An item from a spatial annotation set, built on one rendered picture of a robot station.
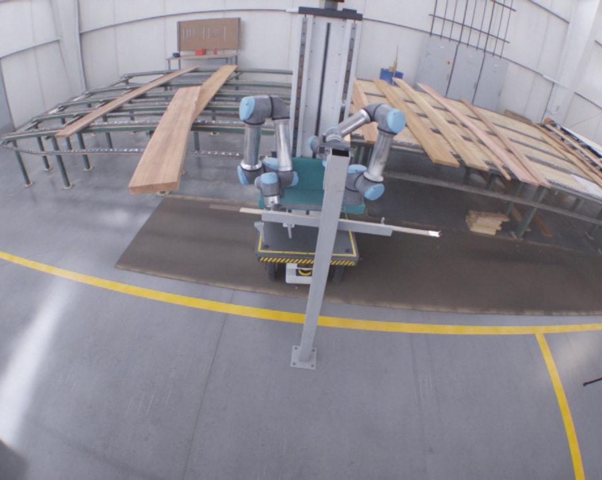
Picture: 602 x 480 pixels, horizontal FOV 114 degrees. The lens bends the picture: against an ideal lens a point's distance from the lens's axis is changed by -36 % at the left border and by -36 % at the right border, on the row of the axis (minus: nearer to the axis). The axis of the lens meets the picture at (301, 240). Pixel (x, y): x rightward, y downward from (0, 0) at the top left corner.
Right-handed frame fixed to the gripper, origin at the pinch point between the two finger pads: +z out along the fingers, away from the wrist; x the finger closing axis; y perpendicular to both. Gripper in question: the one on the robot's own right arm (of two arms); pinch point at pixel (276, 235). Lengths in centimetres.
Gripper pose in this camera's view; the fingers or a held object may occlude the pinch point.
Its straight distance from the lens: 151.6
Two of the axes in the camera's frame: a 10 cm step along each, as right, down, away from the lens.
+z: 1.0, 9.5, 3.1
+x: -9.9, 1.3, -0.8
